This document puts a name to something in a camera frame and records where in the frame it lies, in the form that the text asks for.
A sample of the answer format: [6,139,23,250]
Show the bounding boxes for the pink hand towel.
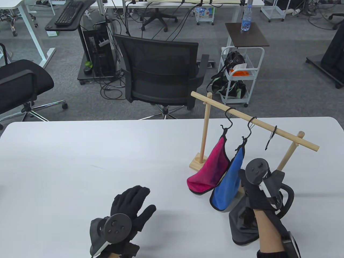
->
[187,134,231,195]

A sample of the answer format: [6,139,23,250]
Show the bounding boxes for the black mesh office chair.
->
[114,34,209,120]

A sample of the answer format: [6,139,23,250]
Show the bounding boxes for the white standing desk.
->
[0,0,56,68]

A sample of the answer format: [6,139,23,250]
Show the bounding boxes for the black floor stand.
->
[306,23,344,89]

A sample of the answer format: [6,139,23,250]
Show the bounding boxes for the black chair base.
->
[141,8,178,33]

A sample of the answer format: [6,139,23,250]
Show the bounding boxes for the black s-hook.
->
[265,126,277,150]
[220,107,236,135]
[241,117,257,143]

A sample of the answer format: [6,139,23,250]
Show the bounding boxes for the black keyboard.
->
[55,1,84,26]

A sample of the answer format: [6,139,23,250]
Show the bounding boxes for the wooden hanging rack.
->
[189,91,320,200]

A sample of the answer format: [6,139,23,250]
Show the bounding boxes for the small white storage cart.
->
[195,6,215,26]

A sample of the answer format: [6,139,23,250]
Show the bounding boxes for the black round hand tracker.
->
[245,158,295,218]
[90,214,132,256]

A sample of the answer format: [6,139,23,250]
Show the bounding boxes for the black keyboard desk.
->
[45,0,98,32]

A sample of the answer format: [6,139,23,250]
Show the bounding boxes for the grey hand towel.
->
[229,195,260,246]

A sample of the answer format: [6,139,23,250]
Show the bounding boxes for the blue hand towel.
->
[210,145,245,213]

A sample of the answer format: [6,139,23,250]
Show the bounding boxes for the white wire cart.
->
[261,0,286,22]

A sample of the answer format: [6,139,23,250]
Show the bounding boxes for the black computer tower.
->
[77,20,116,85]

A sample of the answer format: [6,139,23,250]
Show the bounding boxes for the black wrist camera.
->
[281,232,302,258]

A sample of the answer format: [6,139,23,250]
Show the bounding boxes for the long white desk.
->
[103,0,265,9]

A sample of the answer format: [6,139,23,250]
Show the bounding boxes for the clear water bottle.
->
[241,0,253,31]

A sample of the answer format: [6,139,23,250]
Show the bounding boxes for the black floor cables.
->
[100,77,127,100]

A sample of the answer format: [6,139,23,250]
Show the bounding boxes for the black bag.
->
[206,51,247,99]

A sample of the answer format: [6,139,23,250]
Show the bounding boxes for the brown side table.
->
[225,23,270,48]

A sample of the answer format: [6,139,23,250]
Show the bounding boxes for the person's right forearm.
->
[254,208,290,258]

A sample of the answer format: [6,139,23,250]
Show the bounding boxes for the black padded office chair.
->
[0,43,68,130]

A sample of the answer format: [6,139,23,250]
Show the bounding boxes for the person's right hand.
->
[239,169,282,216]

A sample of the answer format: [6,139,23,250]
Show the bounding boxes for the white rolling cart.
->
[220,46,265,108]

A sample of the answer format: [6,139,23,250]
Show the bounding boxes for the person's left hand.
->
[103,185,157,258]

